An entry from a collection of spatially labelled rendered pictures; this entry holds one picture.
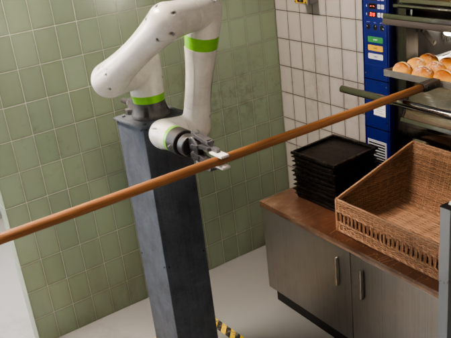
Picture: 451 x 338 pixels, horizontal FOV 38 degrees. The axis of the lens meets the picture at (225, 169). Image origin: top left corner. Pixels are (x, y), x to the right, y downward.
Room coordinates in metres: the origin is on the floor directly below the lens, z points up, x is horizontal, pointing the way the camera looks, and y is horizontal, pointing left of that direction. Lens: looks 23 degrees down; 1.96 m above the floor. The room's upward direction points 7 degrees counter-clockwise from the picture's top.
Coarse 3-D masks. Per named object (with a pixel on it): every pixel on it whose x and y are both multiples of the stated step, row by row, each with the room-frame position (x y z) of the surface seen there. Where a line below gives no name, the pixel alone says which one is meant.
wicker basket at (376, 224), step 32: (416, 160) 2.66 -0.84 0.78; (448, 160) 2.53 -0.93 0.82; (352, 192) 2.52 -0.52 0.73; (384, 192) 2.62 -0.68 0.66; (416, 192) 2.62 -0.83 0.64; (448, 192) 2.49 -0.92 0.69; (352, 224) 2.39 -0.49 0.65; (384, 224) 2.23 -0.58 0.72; (416, 224) 2.43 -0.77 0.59; (416, 256) 2.11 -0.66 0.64
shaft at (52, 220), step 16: (400, 96) 2.30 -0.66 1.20; (352, 112) 2.18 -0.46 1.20; (304, 128) 2.07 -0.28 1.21; (320, 128) 2.10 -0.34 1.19; (256, 144) 1.97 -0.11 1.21; (272, 144) 1.99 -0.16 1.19; (208, 160) 1.88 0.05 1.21; (224, 160) 1.89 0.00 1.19; (160, 176) 1.79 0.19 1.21; (176, 176) 1.81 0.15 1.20; (128, 192) 1.72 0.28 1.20; (80, 208) 1.65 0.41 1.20; (96, 208) 1.67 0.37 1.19; (32, 224) 1.58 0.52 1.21; (48, 224) 1.60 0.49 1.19; (0, 240) 1.53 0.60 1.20
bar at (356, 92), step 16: (368, 96) 2.46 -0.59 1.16; (384, 96) 2.41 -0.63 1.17; (432, 112) 2.20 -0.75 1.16; (448, 112) 2.15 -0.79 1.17; (448, 208) 1.87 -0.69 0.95; (448, 224) 1.86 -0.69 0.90; (448, 240) 1.86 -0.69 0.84; (448, 256) 1.86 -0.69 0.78; (448, 272) 1.86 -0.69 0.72; (448, 288) 1.86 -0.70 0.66; (448, 304) 1.86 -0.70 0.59; (448, 320) 1.86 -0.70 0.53; (448, 336) 1.86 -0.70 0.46
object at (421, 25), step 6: (384, 18) 2.69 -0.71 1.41; (438, 18) 2.70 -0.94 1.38; (390, 24) 2.66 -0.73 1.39; (396, 24) 2.63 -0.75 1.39; (402, 24) 2.61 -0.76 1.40; (408, 24) 2.58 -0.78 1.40; (414, 24) 2.56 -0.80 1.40; (420, 24) 2.53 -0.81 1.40; (426, 24) 2.51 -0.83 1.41; (432, 24) 2.48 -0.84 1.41; (432, 30) 2.48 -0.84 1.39; (438, 30) 2.46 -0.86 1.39; (444, 30) 2.43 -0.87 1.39; (450, 30) 2.41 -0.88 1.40
